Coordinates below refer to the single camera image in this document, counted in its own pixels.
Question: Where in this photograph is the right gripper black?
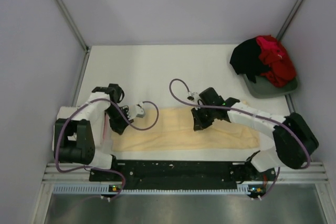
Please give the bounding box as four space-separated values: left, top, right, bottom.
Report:
192 103 216 131

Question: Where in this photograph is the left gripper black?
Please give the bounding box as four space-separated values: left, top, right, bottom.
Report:
104 104 133 135

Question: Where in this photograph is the cream yellow t shirt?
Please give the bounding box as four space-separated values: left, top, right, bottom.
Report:
111 106 260 152

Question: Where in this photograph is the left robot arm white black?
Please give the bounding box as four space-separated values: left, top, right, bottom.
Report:
52 83 128 180

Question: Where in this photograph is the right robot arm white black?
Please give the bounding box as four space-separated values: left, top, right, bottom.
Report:
187 87 319 180

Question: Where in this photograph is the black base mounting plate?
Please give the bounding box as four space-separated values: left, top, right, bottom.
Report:
89 158 278 190

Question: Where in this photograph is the white printed folded shirt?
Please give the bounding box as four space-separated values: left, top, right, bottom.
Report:
51 106 79 151

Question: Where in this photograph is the grey plastic tray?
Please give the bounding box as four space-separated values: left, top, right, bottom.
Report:
243 74 299 99

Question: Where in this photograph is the black t shirt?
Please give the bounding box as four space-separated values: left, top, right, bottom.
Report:
229 37 270 83

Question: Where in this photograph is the red t shirt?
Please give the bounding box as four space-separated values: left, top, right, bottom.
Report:
256 35 297 88

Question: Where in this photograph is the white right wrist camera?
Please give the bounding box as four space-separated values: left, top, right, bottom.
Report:
187 91 200 104

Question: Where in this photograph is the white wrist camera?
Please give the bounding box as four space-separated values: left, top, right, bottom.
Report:
129 102 145 120
187 91 200 104

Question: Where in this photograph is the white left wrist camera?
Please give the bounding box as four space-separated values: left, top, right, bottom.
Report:
129 102 145 120

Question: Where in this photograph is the grey slotted cable duct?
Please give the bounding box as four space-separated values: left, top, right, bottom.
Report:
53 184 265 195

